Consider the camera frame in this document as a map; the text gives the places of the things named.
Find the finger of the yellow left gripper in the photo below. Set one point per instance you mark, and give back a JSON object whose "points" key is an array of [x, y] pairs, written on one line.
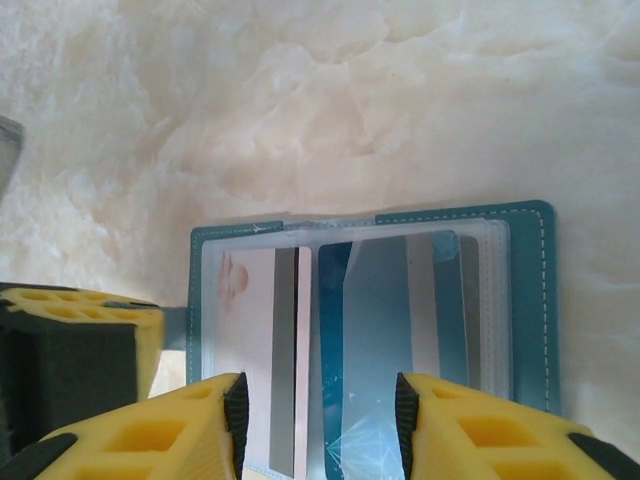
{"points": [[75, 370], [75, 295]]}

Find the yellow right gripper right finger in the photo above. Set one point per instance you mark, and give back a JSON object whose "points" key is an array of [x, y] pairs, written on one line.
{"points": [[500, 445]]}

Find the aluminium table side rail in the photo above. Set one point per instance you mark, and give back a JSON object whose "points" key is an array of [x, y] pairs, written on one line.
{"points": [[7, 150]]}

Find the plain blue credit card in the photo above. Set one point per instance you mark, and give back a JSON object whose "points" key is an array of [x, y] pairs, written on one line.
{"points": [[450, 310]]}

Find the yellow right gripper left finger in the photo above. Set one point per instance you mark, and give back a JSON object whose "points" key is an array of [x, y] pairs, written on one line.
{"points": [[175, 440]]}

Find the pink credit card grey stripe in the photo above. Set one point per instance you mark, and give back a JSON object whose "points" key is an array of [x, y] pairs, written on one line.
{"points": [[250, 325]]}

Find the blue line print credit card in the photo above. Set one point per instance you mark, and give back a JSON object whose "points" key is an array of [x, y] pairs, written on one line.
{"points": [[332, 325]]}

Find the teal leather card holder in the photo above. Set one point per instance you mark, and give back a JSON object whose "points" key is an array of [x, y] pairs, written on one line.
{"points": [[525, 300]]}

